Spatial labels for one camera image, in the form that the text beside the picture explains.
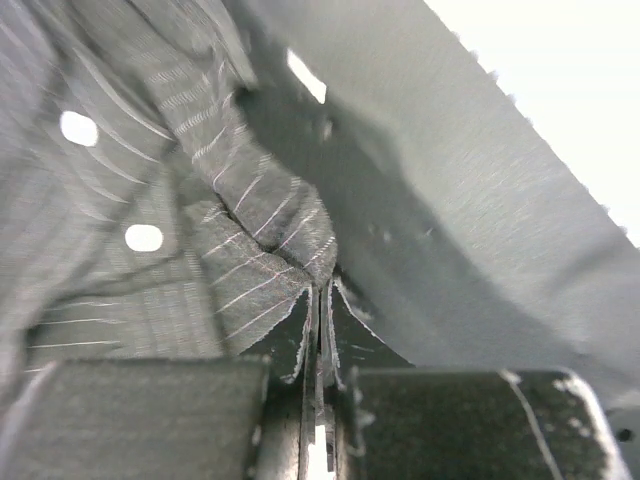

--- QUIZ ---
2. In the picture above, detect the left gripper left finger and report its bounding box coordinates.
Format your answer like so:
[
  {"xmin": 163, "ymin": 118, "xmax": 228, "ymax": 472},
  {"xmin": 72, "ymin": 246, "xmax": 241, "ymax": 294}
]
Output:
[{"xmin": 243, "ymin": 288, "xmax": 319, "ymax": 480}]

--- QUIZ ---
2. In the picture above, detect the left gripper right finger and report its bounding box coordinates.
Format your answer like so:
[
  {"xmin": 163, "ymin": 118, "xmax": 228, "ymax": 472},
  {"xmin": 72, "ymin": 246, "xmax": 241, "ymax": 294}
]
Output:
[{"xmin": 319, "ymin": 277, "xmax": 413, "ymax": 479}]

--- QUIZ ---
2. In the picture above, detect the dark pinstriped long sleeve shirt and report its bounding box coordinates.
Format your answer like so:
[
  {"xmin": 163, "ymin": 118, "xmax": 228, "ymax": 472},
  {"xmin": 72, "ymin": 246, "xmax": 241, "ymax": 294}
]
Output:
[{"xmin": 1, "ymin": 1, "xmax": 639, "ymax": 409}]

